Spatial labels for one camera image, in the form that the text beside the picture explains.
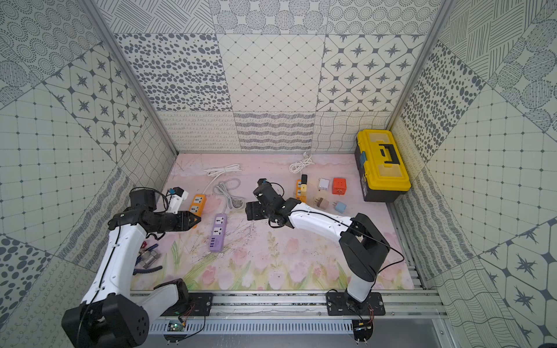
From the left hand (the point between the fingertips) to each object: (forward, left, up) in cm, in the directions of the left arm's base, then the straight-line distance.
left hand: (192, 217), depth 78 cm
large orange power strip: (+13, +7, -13) cm, 20 cm away
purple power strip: (0, -6, -13) cm, 15 cm away
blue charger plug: (+15, -59, -16) cm, 63 cm away
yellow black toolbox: (+23, -76, 0) cm, 79 cm away
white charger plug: (+27, -52, -14) cm, 61 cm away
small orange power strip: (+20, -40, -14) cm, 47 cm away
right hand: (+6, -23, -5) cm, 24 cm away
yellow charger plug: (+22, -42, -9) cm, 48 cm away
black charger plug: (+26, -42, -9) cm, 51 cm away
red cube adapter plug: (+24, -59, -12) cm, 65 cm away
